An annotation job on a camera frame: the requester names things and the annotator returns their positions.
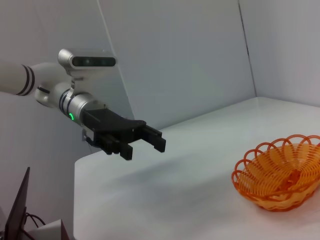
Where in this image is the orange woven plastic basket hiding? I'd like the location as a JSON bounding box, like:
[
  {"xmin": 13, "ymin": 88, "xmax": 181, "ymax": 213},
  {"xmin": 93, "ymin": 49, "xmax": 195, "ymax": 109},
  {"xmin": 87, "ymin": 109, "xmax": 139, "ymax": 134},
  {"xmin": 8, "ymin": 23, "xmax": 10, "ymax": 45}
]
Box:
[{"xmin": 231, "ymin": 134, "xmax": 320, "ymax": 213}]

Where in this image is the left gripper cable with plug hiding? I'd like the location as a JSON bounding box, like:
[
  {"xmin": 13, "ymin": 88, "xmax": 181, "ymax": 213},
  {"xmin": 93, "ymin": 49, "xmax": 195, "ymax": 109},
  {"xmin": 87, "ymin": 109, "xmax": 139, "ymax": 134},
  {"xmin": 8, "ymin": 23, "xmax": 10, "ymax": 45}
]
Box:
[{"xmin": 81, "ymin": 128, "xmax": 95, "ymax": 151}]

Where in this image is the black flat monitor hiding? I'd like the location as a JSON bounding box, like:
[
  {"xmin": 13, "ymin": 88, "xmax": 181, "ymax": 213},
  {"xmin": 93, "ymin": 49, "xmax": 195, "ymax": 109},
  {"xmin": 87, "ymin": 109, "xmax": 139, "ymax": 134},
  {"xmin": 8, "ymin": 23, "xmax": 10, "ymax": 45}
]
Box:
[{"xmin": 4, "ymin": 166, "xmax": 31, "ymax": 240}]

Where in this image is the white box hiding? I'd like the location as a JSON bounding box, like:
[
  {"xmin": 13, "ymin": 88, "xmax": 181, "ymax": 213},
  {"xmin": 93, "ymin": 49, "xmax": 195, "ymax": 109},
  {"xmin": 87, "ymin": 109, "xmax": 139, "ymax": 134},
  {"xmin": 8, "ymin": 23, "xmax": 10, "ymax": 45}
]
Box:
[{"xmin": 26, "ymin": 218, "xmax": 73, "ymax": 240}]

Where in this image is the black monitor cable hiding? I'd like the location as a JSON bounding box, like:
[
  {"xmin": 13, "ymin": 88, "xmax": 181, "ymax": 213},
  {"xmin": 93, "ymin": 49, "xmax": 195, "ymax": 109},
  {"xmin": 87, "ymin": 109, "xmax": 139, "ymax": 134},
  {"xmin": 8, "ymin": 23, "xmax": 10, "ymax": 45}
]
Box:
[{"xmin": 23, "ymin": 212, "xmax": 47, "ymax": 240}]

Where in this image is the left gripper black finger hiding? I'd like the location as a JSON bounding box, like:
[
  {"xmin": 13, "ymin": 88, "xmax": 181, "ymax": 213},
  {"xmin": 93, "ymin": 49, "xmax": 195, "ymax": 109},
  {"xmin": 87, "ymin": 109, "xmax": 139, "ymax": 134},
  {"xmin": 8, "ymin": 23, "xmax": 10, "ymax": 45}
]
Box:
[
  {"xmin": 95, "ymin": 135, "xmax": 133, "ymax": 162},
  {"xmin": 139, "ymin": 125, "xmax": 167, "ymax": 154}
]

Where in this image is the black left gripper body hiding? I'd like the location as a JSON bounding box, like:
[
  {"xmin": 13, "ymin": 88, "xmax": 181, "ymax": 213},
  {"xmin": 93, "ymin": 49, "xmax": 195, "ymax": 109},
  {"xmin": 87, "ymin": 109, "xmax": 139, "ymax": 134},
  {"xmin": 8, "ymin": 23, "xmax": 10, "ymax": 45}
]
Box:
[{"xmin": 82, "ymin": 106, "xmax": 148, "ymax": 147}]

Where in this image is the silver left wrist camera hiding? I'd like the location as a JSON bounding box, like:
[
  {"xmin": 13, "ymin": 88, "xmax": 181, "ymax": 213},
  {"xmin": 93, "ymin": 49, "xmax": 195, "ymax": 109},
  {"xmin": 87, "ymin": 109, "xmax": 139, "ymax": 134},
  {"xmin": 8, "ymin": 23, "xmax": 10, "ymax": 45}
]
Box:
[{"xmin": 57, "ymin": 48, "xmax": 118, "ymax": 81}]

